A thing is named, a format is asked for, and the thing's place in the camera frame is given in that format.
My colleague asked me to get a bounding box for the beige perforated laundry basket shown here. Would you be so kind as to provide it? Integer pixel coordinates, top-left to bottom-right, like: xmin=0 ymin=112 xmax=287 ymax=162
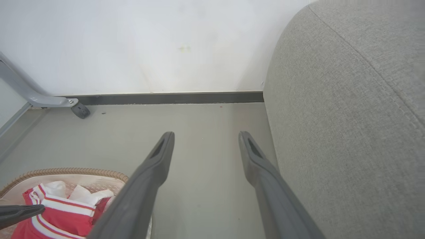
xmin=0 ymin=168 xmax=153 ymax=239

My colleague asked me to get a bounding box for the dark wall baseboard strip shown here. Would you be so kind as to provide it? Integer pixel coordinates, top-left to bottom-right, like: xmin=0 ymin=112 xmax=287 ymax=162
xmin=63 ymin=92 xmax=264 ymax=106

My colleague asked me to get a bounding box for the grey fabric sofa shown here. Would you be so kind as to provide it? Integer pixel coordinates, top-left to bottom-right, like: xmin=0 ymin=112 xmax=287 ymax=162
xmin=263 ymin=0 xmax=425 ymax=239

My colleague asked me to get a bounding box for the grey partition bottom rail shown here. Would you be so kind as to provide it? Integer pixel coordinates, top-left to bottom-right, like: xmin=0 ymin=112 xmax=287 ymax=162
xmin=0 ymin=103 xmax=32 ymax=138

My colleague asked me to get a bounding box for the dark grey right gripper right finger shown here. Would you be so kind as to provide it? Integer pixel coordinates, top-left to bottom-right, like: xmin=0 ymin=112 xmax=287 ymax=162
xmin=238 ymin=131 xmax=326 ymax=239

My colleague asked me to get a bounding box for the grey metal partition frame leg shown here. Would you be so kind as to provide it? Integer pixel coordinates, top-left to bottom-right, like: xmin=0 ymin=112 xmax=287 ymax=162
xmin=0 ymin=51 xmax=79 ymax=109

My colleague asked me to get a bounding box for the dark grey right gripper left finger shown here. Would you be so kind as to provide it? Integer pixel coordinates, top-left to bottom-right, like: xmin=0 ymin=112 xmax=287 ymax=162
xmin=87 ymin=131 xmax=175 ymax=239

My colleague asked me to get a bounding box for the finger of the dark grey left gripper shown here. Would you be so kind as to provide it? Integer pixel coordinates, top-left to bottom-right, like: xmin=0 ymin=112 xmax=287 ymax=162
xmin=0 ymin=204 xmax=45 ymax=230

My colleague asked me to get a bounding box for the red and white striped garment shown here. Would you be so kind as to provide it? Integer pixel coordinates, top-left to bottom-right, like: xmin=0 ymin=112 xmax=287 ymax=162
xmin=11 ymin=181 xmax=115 ymax=239

